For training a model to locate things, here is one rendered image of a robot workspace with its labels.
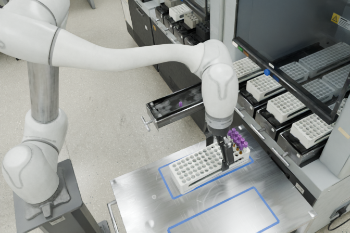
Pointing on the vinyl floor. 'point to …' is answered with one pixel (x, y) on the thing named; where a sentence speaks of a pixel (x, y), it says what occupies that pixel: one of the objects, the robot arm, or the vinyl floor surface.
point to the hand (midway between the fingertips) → (217, 155)
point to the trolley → (212, 198)
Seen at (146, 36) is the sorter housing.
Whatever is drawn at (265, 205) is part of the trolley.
